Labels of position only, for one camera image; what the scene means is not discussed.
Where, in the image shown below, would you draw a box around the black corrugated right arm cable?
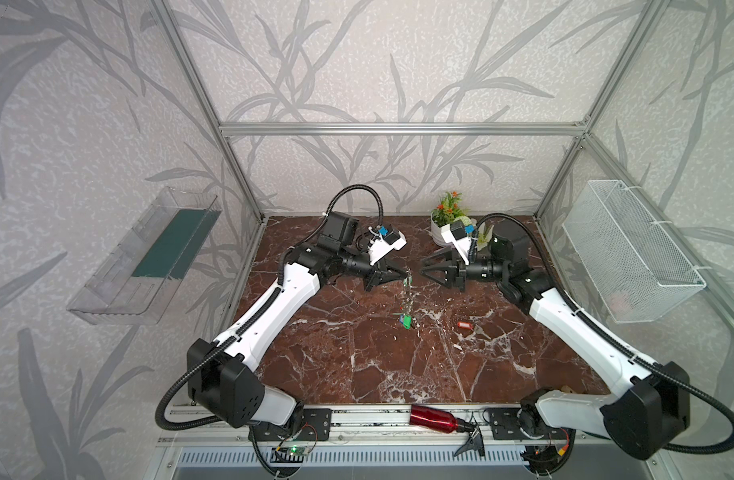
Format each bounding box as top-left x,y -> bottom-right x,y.
474,212 -> 734,455

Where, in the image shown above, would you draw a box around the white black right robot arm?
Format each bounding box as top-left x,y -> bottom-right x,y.
421,216 -> 689,460

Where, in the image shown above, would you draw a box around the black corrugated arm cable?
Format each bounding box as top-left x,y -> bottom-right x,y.
155,184 -> 385,432
474,212 -> 734,455

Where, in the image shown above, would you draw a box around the clear plastic wall shelf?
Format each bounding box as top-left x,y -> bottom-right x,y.
67,187 -> 222,326

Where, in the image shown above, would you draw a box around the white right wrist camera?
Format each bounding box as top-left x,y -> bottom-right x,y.
443,219 -> 475,265

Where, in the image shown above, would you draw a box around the beige grey garden glove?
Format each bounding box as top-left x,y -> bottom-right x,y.
476,224 -> 494,251

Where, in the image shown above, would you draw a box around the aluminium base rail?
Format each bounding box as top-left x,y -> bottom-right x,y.
155,403 -> 560,466

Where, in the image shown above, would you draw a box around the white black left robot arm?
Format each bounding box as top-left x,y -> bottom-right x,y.
185,212 -> 407,433

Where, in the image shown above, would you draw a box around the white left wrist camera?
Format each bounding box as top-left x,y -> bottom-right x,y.
368,225 -> 407,266

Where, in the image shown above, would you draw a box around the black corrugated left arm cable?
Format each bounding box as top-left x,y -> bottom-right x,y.
155,184 -> 385,432

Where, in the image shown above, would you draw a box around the red spray bottle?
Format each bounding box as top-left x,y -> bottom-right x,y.
409,404 -> 476,434

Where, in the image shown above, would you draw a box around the white wire mesh basket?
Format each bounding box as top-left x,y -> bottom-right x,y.
563,180 -> 706,324

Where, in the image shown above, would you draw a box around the white flower pot with plant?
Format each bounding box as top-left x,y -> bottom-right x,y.
431,191 -> 471,247

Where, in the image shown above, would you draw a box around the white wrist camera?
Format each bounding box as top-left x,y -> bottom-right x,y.
443,219 -> 475,265
368,225 -> 407,266

